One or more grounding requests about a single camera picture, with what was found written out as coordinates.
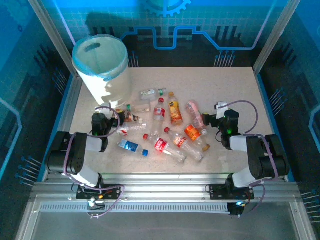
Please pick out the white green label bottle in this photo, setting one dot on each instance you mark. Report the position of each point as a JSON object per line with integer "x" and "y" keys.
{"x": 150, "y": 92}

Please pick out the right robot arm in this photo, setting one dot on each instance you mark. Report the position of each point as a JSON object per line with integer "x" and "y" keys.
{"x": 262, "y": 155}

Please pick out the blue label bottle blue cap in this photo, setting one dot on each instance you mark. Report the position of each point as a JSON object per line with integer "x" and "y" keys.
{"x": 130, "y": 146}

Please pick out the brown label bottle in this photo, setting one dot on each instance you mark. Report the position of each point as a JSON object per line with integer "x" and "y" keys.
{"x": 130, "y": 116}

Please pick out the aluminium side rail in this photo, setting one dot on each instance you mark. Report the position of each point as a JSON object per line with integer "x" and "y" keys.
{"x": 67, "y": 112}

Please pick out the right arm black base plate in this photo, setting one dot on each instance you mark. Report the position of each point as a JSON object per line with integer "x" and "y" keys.
{"x": 217, "y": 192}

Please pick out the orange juice bottle yellow cap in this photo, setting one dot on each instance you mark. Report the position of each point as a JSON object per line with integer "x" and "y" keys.
{"x": 175, "y": 112}

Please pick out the cola bottle red label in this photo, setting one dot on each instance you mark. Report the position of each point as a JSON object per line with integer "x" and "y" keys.
{"x": 161, "y": 145}
{"x": 159, "y": 112}

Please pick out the red white label bottle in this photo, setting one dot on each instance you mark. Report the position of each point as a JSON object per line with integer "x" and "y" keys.
{"x": 180, "y": 141}

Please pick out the grey metal shelf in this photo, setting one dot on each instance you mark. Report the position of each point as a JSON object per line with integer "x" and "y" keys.
{"x": 162, "y": 225}

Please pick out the black base connector box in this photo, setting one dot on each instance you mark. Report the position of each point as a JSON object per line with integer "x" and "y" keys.
{"x": 96, "y": 206}
{"x": 235, "y": 210}

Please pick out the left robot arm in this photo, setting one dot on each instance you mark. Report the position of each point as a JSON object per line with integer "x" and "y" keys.
{"x": 75, "y": 150}

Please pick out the aluminium frame post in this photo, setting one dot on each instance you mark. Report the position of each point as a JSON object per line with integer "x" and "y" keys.
{"x": 50, "y": 30}
{"x": 275, "y": 32}

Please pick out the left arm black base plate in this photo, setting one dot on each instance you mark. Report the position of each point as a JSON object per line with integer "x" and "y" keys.
{"x": 112, "y": 192}

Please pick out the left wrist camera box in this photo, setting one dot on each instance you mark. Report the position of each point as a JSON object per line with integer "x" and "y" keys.
{"x": 107, "y": 107}

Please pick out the pink bottle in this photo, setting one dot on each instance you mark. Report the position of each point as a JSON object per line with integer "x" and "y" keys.
{"x": 195, "y": 113}

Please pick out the orange label bottle gold cap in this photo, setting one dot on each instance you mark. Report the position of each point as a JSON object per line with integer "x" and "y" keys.
{"x": 192, "y": 132}

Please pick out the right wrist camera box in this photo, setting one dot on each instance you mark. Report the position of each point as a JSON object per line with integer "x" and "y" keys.
{"x": 221, "y": 110}

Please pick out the clear bottle green cap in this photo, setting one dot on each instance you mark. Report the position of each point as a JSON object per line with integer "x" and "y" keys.
{"x": 140, "y": 108}

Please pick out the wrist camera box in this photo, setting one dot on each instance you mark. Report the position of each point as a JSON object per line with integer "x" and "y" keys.
{"x": 107, "y": 107}
{"x": 221, "y": 110}

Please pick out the white bin blue liner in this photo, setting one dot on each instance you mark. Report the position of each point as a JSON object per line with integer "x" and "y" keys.
{"x": 100, "y": 62}

